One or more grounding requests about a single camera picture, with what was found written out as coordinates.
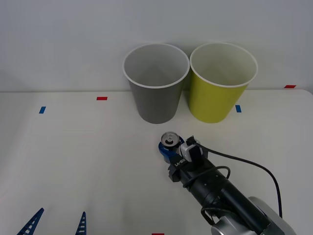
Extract grey plastic waste bin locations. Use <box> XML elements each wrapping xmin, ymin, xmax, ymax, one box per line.
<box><xmin>122</xmin><ymin>43</ymin><xmax>191</xmax><ymax>124</ymax></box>

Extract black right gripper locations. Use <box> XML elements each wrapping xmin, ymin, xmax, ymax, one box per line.
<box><xmin>157</xmin><ymin>136</ymin><xmax>218</xmax><ymax>188</ymax></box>

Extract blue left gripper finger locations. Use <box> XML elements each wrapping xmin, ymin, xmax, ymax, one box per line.
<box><xmin>75</xmin><ymin>211</ymin><xmax>87</xmax><ymax>235</ymax></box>
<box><xmin>16</xmin><ymin>208</ymin><xmax>45</xmax><ymax>235</ymax></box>

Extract yellow-green plastic waste bin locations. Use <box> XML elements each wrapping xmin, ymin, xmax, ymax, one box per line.
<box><xmin>187</xmin><ymin>42</ymin><xmax>259</xmax><ymax>124</ymax></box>

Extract dark grey drink can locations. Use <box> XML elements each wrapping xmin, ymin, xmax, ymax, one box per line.
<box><xmin>160</xmin><ymin>132</ymin><xmax>183</xmax><ymax>153</ymax></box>

